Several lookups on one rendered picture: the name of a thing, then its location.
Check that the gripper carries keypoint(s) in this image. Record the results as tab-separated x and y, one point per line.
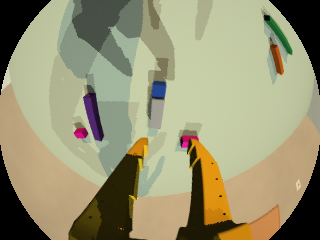
109	215

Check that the green rod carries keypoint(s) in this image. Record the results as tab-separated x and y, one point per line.
278	32

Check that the orange rod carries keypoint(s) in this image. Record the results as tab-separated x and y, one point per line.
277	59

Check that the small blue block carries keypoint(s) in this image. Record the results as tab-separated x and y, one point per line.
159	89

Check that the small magenta block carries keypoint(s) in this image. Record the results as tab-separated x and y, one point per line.
81	133
184	140

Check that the purple rod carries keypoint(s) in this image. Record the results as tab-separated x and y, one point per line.
90	102

